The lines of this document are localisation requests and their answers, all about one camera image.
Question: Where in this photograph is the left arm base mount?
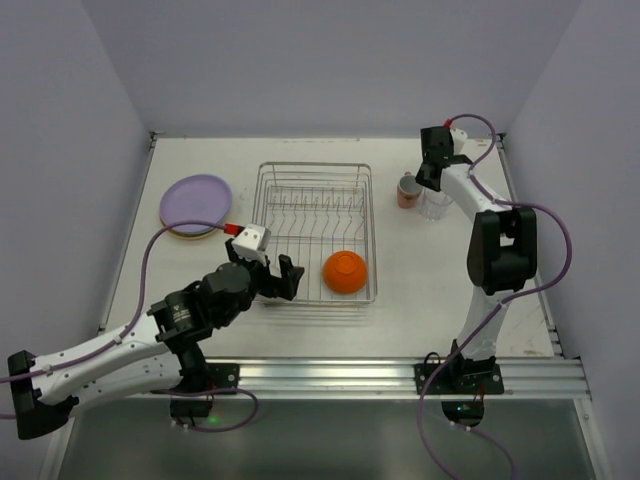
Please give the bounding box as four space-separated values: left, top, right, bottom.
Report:
152 363 240 425

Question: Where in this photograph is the aluminium mounting rail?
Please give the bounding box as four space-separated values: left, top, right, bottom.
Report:
208 357 591 400

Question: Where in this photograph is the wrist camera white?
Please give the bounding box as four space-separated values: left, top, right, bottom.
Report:
450 127 468 155
231 224 271 266

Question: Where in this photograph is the orange bowl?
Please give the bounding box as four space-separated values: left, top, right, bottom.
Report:
322 250 368 295

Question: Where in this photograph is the purple plate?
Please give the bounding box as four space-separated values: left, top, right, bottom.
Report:
159 174 233 225

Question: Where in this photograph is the metal wire dish rack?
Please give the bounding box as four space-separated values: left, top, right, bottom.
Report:
252 162 378 307

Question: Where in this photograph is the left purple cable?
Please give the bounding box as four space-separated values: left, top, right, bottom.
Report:
0 221 261 432

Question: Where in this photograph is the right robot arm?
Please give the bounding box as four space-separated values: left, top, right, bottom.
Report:
416 126 537 361

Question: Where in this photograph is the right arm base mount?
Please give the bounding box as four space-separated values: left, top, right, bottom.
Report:
426 354 505 428

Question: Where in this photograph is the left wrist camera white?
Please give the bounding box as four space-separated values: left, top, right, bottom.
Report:
231 224 271 266

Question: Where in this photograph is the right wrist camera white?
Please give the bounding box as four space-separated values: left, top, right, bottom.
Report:
450 127 468 155

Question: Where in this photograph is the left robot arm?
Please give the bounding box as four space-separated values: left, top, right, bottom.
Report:
7 243 305 440

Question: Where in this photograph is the clear glass cup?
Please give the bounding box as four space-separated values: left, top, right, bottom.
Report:
421 189 453 221

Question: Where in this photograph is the tan plastic plate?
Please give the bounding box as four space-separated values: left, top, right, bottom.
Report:
166 228 216 241

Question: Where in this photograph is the pink mug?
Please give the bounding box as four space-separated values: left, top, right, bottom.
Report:
396 172 423 209

